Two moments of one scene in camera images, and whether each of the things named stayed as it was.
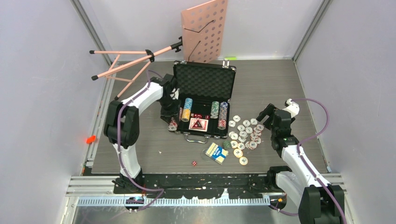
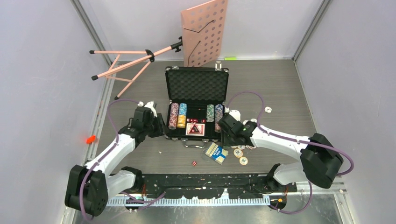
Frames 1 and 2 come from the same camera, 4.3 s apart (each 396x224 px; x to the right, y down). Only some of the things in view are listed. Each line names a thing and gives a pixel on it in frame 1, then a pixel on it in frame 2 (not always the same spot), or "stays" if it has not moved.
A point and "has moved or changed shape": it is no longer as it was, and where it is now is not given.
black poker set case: [206, 89] has moved or changed shape
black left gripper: [166, 115] to [160, 125]
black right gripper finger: [268, 123] to [239, 141]
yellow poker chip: [237, 153] stays
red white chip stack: [173, 125] has moved or changed shape
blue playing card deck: [216, 153] stays
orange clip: [91, 139] stays
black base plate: [205, 185] stays
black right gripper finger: [268, 111] to [226, 139]
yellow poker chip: [243, 160] stays
